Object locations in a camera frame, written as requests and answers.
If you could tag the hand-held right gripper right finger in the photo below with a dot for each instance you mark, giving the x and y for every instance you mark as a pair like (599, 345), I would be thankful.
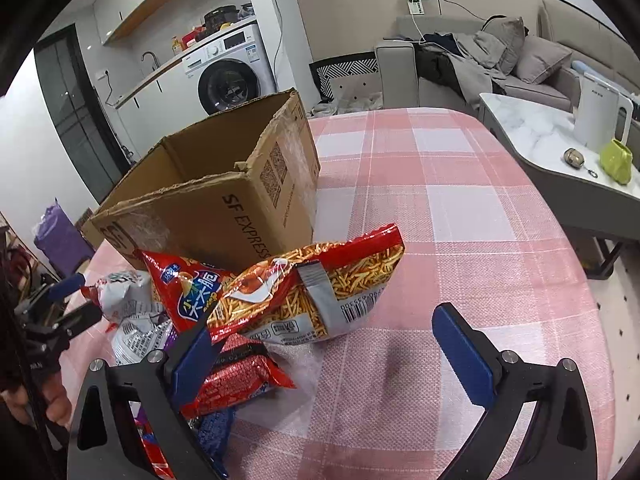
(462, 355)

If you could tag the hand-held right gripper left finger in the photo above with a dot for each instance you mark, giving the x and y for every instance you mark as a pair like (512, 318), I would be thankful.
(192, 365)

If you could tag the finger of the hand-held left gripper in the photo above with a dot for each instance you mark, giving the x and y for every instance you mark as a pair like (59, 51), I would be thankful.
(67, 286)
(80, 319)

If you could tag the white red-edged snack packet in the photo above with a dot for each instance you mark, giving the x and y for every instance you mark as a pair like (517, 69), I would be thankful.
(122, 292)

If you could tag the red black-striped snack packet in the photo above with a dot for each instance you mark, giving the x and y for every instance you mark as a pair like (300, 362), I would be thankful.
(242, 375)

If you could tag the blue cookie packet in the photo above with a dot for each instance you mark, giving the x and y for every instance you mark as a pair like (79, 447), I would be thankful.
(215, 429)

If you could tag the red triangular snack bag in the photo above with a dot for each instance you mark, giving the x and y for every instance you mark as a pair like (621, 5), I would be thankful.
(192, 285)

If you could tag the red stick snack bag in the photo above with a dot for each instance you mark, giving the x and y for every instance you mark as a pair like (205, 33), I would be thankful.
(362, 260)

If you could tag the brown cardboard box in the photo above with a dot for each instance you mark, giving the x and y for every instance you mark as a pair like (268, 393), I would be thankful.
(280, 160)

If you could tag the person's left hand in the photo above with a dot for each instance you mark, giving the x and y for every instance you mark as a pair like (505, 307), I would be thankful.
(56, 404)

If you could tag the purple bag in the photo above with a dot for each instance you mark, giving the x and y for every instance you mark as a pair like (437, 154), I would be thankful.
(60, 240)

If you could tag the silvery white snack packet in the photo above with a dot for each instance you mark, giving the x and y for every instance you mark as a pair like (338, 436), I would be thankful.
(137, 342)

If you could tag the glossy red snack packet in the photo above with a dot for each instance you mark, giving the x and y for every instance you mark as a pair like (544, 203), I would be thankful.
(152, 452)

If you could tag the white dotted rug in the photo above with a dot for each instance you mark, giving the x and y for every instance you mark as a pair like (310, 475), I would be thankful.
(620, 335)

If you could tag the dark glass door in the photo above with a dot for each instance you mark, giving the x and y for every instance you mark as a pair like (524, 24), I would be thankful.
(75, 110)

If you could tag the white kitchen counter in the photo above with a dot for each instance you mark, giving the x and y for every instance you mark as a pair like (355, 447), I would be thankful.
(145, 85)

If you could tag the marble coffee table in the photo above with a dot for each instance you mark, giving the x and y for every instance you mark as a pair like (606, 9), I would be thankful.
(525, 125)

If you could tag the metal faucet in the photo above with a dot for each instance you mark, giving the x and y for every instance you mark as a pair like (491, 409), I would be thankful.
(150, 57)

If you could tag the green ceramic vase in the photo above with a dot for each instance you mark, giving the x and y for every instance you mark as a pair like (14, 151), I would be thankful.
(617, 160)

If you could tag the white washing machine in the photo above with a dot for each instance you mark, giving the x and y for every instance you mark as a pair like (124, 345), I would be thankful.
(235, 85)

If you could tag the white electric kettle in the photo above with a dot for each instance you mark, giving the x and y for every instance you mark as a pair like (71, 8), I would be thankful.
(595, 110)

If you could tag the grey sofa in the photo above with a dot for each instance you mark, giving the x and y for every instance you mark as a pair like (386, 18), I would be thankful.
(560, 90)

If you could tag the pile of clothes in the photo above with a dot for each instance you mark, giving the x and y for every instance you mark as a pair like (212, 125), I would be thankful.
(460, 70)

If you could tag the light grey cushion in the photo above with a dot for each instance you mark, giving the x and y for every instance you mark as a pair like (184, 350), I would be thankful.
(542, 60)

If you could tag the light blue cloth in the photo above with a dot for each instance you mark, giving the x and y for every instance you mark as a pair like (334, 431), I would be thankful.
(585, 66)

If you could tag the white wall cabinet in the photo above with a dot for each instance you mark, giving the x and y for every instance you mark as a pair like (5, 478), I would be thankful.
(150, 0)

